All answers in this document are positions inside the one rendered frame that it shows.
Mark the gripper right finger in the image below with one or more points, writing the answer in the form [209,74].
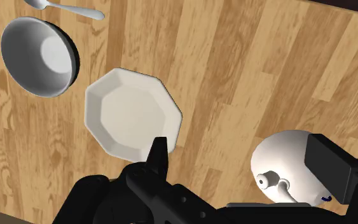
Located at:
[330,164]

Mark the grey bowl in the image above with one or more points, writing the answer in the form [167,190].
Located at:
[33,59]

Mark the white octagonal plate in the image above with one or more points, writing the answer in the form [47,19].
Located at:
[129,114]

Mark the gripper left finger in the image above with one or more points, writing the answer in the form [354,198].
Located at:
[158,173]

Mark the silver spoon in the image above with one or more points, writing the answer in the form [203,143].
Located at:
[79,10]

